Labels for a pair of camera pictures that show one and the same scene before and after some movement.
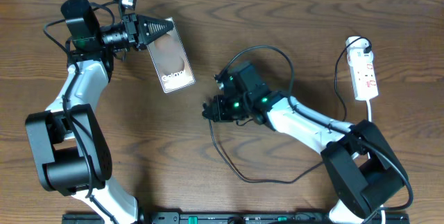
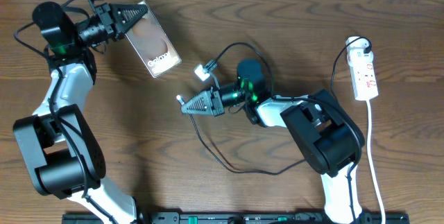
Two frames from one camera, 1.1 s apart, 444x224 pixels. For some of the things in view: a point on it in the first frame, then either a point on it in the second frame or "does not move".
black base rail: x=232 y=218 does not move
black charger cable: x=368 y=48 -> x=369 y=49
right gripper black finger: x=151 y=28 -> x=127 y=15
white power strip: x=360 y=55 does not move
